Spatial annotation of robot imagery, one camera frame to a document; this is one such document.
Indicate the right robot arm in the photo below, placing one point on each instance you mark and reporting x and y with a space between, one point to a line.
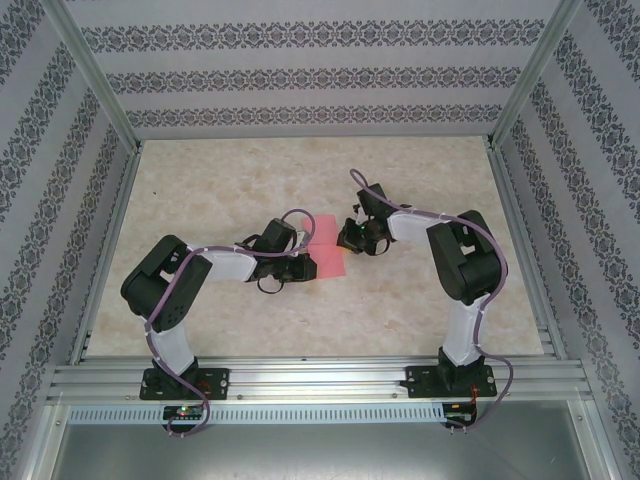
470 265

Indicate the aluminium frame post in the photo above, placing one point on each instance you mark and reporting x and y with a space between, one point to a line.
93 75
530 75

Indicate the aluminium mounting rail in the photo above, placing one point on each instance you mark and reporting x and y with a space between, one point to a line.
320 375

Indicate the pink paper sheet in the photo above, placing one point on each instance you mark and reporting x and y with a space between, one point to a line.
327 260

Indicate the grey metal shelf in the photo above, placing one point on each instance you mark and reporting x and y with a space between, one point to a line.
320 455

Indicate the small controller board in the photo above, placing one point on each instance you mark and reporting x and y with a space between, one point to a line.
184 412
457 412

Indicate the aluminium side rail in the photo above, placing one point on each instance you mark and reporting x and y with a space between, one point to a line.
510 200
108 250

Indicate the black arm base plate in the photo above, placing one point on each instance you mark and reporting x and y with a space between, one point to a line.
420 382
217 382

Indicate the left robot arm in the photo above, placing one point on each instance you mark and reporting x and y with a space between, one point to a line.
165 290

